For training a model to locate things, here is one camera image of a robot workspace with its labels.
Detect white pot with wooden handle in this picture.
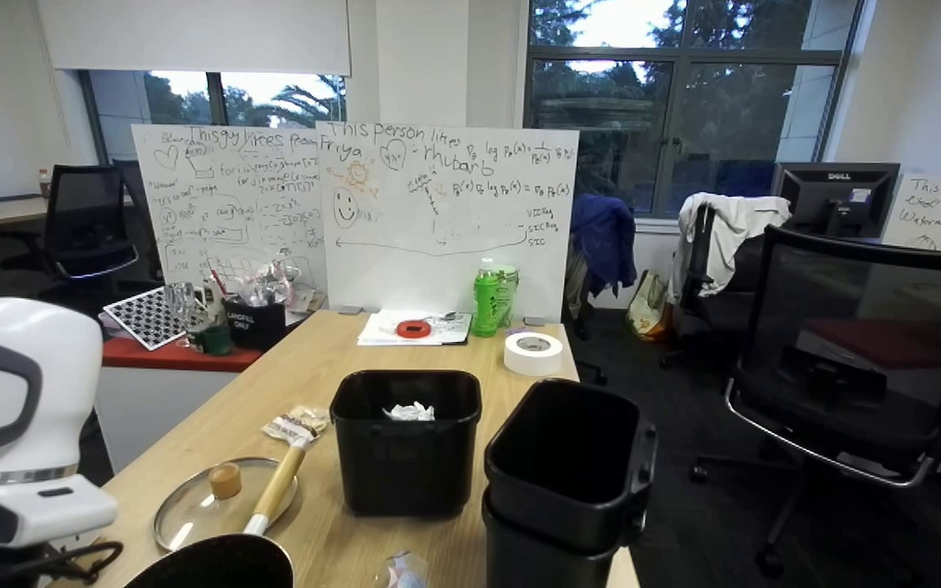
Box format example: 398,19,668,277
125,445,310,588

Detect stacked black landfill bins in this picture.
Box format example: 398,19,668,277
483,377,661,588

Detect chair with white cloth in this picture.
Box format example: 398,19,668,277
673,191,790,302

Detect white cabinet with red top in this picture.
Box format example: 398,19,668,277
94,338,259,471

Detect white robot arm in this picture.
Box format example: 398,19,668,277
0,298,117,588

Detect clear plastic wrapper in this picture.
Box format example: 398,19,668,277
385,553,426,588

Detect small black bin with paper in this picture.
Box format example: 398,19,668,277
331,370,481,520

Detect right whiteboard with drawings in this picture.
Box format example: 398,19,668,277
321,123,579,319

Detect black computer monitor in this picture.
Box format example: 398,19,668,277
775,162,897,239

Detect black chair at left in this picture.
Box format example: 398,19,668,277
41,167,141,279

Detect small snack wrapper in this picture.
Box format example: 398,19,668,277
265,405,331,448

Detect black bin with clutter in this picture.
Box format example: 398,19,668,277
206,260,304,349

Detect green cup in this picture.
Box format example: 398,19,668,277
192,323,234,357

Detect white roller blind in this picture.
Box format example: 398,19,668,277
37,0,349,74

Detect green wipes bottle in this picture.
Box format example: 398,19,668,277
469,256,519,335

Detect checkerboard calibration sheet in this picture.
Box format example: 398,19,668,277
105,287,187,349

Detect blue jacket on chair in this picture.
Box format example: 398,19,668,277
570,191,638,295

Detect glass lid with wooden knob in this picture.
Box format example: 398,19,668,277
152,457,273,553

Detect red tape roll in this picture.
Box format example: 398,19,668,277
394,319,431,338

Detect white tape roll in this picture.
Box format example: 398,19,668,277
504,329,566,377

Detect left whiteboard with writing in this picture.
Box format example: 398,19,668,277
129,123,326,313

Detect black mesh office chair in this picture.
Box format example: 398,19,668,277
688,222,941,582

